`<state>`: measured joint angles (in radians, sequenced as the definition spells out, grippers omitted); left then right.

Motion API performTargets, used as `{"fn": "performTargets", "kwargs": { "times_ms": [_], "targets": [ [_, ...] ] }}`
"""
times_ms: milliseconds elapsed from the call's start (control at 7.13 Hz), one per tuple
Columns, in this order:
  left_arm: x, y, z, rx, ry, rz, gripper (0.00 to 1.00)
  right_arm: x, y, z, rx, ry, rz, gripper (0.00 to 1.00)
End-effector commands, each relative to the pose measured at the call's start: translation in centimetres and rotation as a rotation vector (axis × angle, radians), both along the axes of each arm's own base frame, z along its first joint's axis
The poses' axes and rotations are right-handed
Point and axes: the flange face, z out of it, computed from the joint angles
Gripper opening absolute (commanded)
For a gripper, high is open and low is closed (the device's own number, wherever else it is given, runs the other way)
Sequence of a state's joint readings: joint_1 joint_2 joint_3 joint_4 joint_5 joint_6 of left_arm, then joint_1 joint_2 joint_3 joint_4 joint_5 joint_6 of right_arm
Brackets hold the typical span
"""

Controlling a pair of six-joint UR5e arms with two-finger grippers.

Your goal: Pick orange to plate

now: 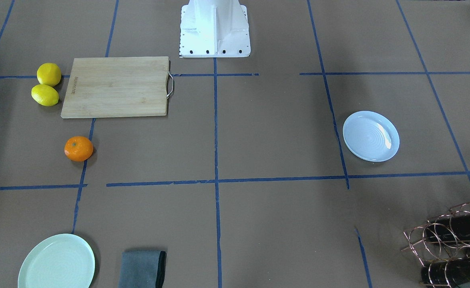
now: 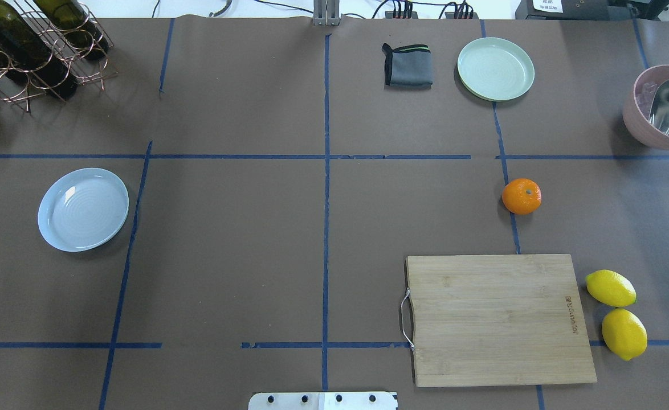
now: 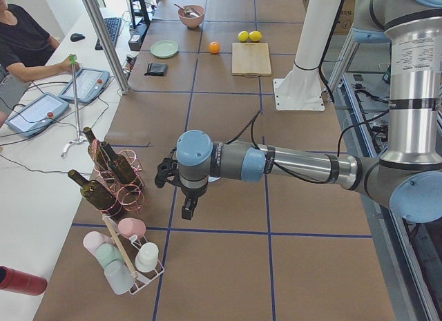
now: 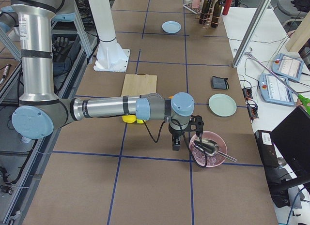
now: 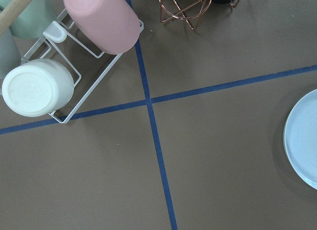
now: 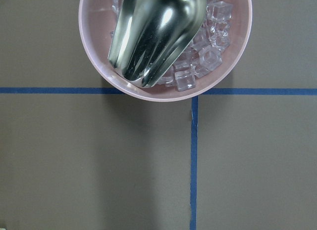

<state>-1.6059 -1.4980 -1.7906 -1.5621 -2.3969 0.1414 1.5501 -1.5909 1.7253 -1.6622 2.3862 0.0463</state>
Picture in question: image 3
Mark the red cylinder bottle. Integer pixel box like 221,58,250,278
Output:
1,266,48,296

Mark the wooden cutting board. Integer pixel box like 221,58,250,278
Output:
231,43,272,77

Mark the near yellow lemon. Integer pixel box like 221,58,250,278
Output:
238,30,249,43

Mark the person in black shirt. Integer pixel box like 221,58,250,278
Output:
0,0,81,125

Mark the teach pendant tablet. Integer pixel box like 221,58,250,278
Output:
6,93,68,137
76,68,110,104

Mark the black computer mouse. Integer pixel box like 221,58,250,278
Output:
70,33,85,42

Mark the light blue plate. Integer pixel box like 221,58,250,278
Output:
208,176,219,183

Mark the aluminium frame post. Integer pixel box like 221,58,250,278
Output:
82,0,130,95

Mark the metal stand with green top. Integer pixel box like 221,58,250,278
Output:
61,54,86,159

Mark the grey blue cup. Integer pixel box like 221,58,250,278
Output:
104,260,135,295

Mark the white wire cup rack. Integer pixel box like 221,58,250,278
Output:
102,216,164,295

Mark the pale pink cup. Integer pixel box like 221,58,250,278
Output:
83,231,114,256

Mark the mint green cup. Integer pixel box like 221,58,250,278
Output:
95,243,124,269

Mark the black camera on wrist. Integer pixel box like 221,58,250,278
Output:
154,157,181,188

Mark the pink bowl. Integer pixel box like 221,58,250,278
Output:
177,5,205,28

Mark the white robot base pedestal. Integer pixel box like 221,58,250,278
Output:
273,0,344,111

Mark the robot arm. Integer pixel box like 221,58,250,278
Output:
173,0,441,223

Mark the folded grey cloth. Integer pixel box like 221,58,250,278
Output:
144,62,168,77

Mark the green wine bottle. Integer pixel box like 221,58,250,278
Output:
83,127,109,173
101,141,142,191
68,169,127,221

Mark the near teach pendant tablet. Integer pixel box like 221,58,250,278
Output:
6,93,68,137

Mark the green plate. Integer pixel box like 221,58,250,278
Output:
150,40,179,59

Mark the front green wine bottle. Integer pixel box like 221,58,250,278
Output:
68,169,127,221

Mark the metal scoop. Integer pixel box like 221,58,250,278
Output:
175,3,202,17

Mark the rear green wine bottle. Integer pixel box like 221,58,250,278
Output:
83,127,109,173

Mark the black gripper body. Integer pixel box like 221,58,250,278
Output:
181,183,208,206

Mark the black keyboard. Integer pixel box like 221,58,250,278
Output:
103,17,122,46

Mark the orange fruit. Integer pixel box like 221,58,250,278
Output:
209,41,220,55

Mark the yellow lemon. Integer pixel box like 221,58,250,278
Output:
238,30,249,43
249,30,262,42

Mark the far teach pendant tablet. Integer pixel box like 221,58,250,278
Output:
76,68,110,104

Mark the far yellow lemon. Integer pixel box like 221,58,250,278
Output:
249,30,262,42

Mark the middle green wine bottle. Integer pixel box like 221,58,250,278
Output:
101,141,142,191

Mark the copper wire bottle rack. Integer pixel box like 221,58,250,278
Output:
88,139,145,215

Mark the white cup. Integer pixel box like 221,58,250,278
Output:
135,242,159,273

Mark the pink cup on rack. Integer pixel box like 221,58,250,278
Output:
117,217,146,239

